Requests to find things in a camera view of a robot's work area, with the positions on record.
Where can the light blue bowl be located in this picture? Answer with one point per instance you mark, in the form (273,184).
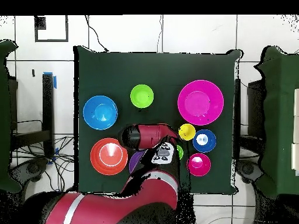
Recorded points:
(100,112)

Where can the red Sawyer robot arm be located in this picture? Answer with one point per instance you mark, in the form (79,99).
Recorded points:
(105,210)

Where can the purple bowl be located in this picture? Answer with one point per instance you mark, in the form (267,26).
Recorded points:
(135,161)

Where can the green cup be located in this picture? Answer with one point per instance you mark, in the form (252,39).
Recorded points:
(180,152)

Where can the large pink bowl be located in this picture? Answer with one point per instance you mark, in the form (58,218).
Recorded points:
(201,102)

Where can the small green bowl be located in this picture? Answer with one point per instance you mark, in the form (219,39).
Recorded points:
(141,96)

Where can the large orange bowl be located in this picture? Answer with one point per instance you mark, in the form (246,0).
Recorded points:
(109,156)

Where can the small dark blue bowl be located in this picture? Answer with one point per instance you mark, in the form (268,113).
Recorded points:
(197,145)

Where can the blue tape strip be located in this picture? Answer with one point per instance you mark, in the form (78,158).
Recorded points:
(55,82)

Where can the dark green tablecloth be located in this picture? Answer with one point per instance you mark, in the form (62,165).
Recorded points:
(116,74)

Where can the black caster base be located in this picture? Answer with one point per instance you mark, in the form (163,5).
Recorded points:
(32,168)
(247,169)

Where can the small crimson bowl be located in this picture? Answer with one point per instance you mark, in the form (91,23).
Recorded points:
(199,164)

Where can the green cloth covered table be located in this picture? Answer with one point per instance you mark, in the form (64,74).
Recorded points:
(7,116)
(280,116)

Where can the yellow cup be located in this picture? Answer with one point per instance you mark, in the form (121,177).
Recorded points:
(188,130)

